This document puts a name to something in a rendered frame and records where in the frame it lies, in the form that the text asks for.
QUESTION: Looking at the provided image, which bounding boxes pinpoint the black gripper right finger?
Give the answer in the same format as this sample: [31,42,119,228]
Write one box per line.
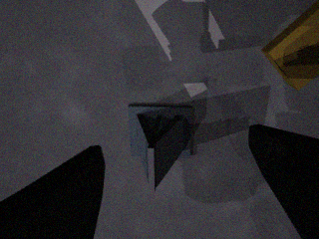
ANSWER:
[248,124,319,239]

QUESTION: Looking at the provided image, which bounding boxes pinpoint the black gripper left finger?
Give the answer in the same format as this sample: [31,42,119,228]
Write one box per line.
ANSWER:
[0,144,105,239]

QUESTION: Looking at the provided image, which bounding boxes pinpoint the yellow bar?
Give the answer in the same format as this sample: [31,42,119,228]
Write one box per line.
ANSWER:
[262,0,319,91]

